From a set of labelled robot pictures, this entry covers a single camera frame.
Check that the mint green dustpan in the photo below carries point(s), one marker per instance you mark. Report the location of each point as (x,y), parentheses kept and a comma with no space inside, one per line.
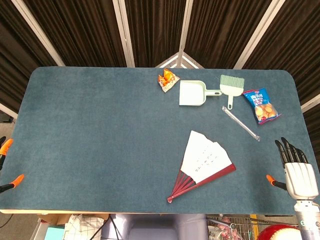
(191,93)

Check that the blue felt table mat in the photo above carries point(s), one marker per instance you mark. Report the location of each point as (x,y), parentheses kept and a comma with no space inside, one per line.
(100,137)

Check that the blue biscuit snack bag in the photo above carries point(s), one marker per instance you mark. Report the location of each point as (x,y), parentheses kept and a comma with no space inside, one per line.
(262,105)

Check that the white partition frame post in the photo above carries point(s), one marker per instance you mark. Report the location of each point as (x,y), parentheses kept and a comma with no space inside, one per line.
(185,27)
(260,32)
(37,32)
(123,32)

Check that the crumpled orange snack wrapper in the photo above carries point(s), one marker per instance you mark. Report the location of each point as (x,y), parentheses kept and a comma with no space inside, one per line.
(168,80)

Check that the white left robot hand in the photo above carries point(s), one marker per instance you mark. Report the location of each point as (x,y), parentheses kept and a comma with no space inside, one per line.
(7,147)

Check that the grey robot torso base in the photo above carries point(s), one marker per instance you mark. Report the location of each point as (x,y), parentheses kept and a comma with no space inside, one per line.
(150,227)

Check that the red-ribbed paper folding fan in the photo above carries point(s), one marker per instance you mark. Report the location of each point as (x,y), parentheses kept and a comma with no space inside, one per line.
(200,155)

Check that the clear wrapped straw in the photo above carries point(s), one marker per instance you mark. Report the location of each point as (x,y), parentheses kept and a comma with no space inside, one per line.
(241,123)

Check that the teal box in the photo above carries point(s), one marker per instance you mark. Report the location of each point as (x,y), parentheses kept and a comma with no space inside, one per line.
(53,233)

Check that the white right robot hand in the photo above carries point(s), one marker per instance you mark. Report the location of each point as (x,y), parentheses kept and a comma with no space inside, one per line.
(300,180)

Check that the dark brown pleated curtain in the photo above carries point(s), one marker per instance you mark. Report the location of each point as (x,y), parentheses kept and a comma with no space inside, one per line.
(155,30)

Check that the red and white ball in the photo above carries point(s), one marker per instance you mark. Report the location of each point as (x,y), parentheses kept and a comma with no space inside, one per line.
(280,233)

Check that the white checked cloth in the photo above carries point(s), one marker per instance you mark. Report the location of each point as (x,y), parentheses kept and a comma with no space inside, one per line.
(82,227)

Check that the brown cardboard box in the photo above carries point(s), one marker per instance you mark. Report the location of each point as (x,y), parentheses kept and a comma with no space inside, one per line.
(53,219)

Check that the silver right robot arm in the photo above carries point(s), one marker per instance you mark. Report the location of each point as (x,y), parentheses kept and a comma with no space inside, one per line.
(307,220)

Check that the mint green hand brush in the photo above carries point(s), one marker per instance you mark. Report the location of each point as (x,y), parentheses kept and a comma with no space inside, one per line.
(230,88)

